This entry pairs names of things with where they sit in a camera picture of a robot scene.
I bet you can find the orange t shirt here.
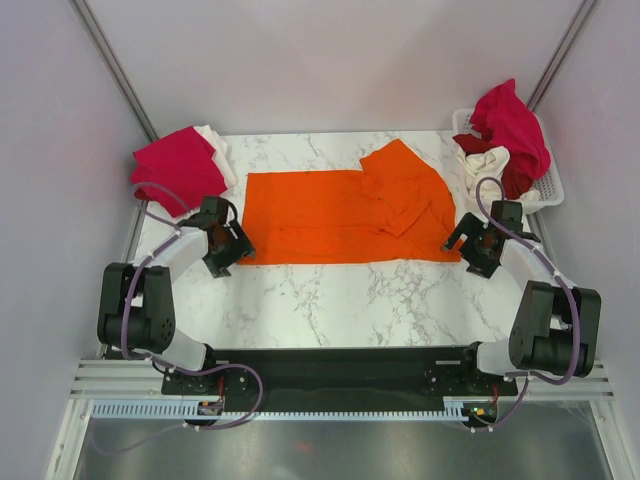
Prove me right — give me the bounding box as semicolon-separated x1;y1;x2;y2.
242;139;460;265

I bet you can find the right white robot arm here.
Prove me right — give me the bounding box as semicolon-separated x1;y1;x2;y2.
442;200;602;394

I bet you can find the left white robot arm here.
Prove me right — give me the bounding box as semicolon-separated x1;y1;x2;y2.
97;197;256;393

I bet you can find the dark red t shirt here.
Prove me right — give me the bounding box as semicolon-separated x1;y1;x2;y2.
453;134;534;200

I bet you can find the folded white t shirt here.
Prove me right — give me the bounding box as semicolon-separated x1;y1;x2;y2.
194;125;238;188

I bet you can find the folded magenta t shirt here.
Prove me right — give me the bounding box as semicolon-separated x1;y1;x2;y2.
131;127;228;217

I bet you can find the white plastic basket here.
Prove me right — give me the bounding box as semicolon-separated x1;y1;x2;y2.
452;108;565;215

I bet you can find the crumpled magenta t shirt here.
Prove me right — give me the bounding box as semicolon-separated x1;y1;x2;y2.
470;78;551;181

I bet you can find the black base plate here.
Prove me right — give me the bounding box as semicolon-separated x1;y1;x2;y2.
161;346;518;411

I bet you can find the white slotted cable duct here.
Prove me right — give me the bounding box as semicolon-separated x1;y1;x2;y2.
91;399;468;422

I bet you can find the aluminium frame rail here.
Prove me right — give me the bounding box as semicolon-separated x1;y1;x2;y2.
70;360;163;399

